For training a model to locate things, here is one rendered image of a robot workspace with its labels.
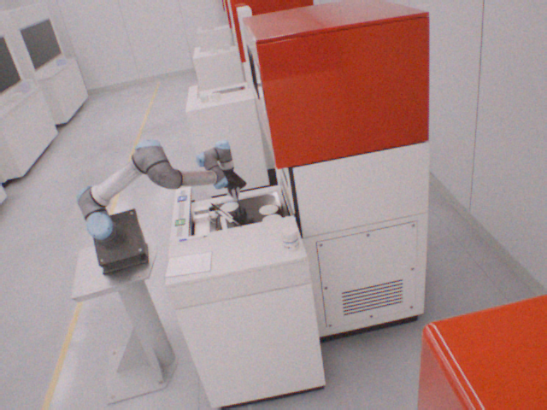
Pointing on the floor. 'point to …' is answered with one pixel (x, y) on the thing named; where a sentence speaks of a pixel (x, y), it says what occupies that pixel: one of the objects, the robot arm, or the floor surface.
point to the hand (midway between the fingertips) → (237, 199)
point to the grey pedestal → (140, 350)
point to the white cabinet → (255, 346)
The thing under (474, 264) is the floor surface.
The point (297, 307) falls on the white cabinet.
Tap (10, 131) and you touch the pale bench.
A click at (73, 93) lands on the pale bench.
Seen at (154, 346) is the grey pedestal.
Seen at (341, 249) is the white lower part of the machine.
